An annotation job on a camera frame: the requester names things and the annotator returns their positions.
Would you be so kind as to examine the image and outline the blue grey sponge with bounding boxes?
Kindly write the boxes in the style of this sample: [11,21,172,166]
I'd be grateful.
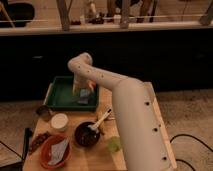
[78,89,90,105]

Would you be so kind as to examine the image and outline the white crumpled paper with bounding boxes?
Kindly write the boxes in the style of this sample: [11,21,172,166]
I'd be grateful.
[48,139,69,165]

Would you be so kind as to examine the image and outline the dark brown bowl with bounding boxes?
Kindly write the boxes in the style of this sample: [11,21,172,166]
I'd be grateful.
[74,121,100,147]

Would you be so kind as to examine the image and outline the orange tipped gripper finger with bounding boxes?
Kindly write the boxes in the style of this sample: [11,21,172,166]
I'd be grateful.
[88,81,97,91]

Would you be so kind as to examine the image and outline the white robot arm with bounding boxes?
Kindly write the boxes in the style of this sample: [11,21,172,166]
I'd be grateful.
[68,53,174,171]

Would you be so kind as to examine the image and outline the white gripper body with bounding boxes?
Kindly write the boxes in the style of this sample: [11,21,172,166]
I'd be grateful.
[72,74,94,93]

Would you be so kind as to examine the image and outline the orange bowl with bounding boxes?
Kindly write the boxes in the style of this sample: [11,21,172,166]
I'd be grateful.
[39,134,70,170]

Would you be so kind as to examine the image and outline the black cable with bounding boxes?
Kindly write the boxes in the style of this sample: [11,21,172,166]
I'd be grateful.
[169,133,213,171]

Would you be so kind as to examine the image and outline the brown snack bar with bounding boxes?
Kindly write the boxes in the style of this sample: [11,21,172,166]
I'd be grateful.
[28,132,50,154]

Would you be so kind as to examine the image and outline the white round lidded container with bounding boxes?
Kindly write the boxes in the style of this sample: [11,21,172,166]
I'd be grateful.
[50,113,69,132]

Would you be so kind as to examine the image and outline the green plastic tray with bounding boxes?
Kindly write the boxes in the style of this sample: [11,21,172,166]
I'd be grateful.
[45,76,99,111]

